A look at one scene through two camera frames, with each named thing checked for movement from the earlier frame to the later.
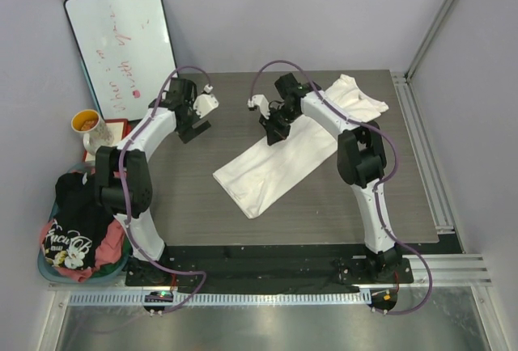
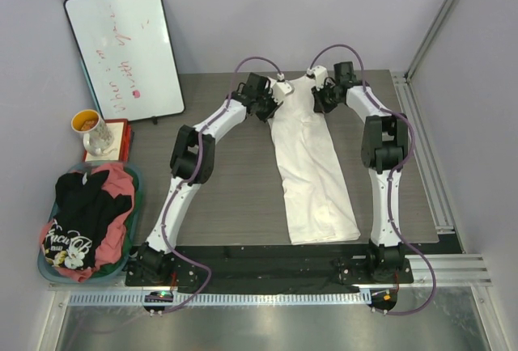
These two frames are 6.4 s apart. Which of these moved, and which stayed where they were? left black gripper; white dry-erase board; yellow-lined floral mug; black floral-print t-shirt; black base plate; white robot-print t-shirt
Moved: left black gripper; white robot-print t-shirt
Stayed: black floral-print t-shirt; black base plate; white dry-erase board; yellow-lined floral mug
